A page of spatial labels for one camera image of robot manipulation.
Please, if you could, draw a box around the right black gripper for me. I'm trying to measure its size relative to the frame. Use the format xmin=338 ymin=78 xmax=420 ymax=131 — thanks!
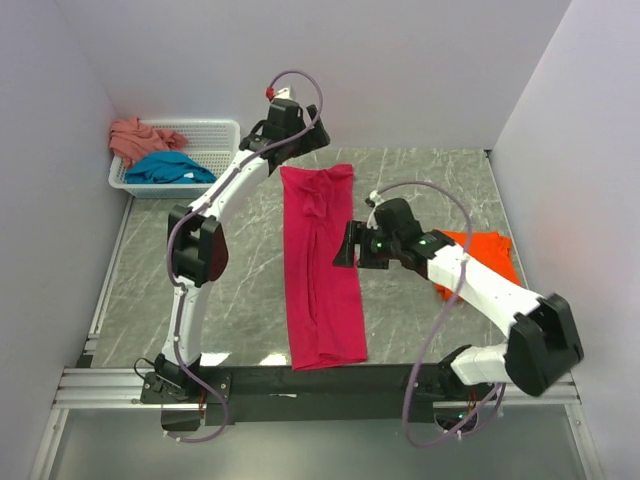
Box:
xmin=332 ymin=220 xmax=401 ymax=270

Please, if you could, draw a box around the magenta t-shirt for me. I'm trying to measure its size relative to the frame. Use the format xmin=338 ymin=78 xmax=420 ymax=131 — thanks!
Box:
xmin=280 ymin=164 xmax=368 ymax=371

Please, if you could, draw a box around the salmon pink t-shirt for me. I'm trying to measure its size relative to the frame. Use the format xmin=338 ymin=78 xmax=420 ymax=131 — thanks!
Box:
xmin=109 ymin=117 xmax=189 ymax=169

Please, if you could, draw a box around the folded orange t-shirt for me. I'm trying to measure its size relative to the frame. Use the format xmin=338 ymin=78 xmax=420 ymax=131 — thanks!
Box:
xmin=434 ymin=230 xmax=522 ymax=301

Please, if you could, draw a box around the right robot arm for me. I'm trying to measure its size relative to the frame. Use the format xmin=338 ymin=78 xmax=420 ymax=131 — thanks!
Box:
xmin=333 ymin=198 xmax=584 ymax=399

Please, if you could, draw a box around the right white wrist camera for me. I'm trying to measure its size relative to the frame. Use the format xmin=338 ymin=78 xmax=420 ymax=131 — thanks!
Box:
xmin=365 ymin=190 xmax=384 ymax=209

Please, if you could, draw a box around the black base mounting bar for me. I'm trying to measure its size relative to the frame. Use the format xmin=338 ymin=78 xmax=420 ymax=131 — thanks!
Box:
xmin=139 ymin=362 xmax=501 ymax=431

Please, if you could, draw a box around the teal blue t-shirt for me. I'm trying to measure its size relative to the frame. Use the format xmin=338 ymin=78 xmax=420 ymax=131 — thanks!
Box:
xmin=125 ymin=151 xmax=217 ymax=185

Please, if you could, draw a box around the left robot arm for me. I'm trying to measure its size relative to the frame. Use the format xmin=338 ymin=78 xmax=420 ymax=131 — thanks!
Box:
xmin=146 ymin=98 xmax=330 ymax=402

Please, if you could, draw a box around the white plastic basket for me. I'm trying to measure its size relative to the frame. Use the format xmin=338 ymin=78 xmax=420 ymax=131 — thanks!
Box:
xmin=108 ymin=119 xmax=240 ymax=199

